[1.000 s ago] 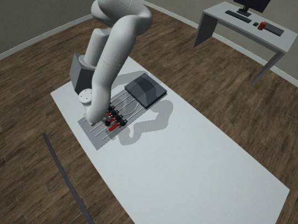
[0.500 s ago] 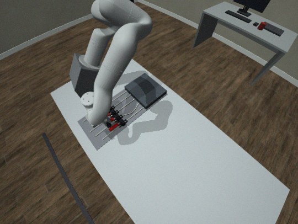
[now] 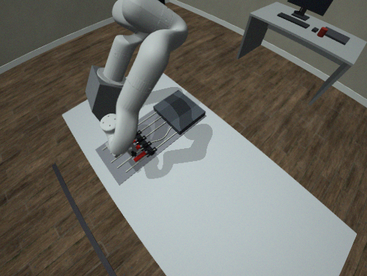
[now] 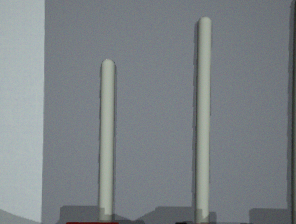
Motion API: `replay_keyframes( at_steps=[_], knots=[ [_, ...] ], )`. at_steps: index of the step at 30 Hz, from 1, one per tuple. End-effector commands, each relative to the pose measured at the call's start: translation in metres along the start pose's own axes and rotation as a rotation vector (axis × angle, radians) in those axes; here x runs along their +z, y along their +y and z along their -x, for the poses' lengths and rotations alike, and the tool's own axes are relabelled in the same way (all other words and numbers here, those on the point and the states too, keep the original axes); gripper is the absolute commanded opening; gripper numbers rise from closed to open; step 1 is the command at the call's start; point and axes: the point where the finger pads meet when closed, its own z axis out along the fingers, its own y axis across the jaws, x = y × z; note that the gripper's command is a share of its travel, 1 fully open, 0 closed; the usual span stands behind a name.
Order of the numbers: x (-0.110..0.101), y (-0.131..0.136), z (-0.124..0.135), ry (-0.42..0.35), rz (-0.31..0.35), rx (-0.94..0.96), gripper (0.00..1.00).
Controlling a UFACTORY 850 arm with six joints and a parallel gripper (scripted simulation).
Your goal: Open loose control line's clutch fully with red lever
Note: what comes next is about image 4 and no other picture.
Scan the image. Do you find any pale grey rounded rod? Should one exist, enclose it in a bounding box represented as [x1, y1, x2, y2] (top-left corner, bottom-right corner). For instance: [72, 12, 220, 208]
[98, 59, 115, 222]

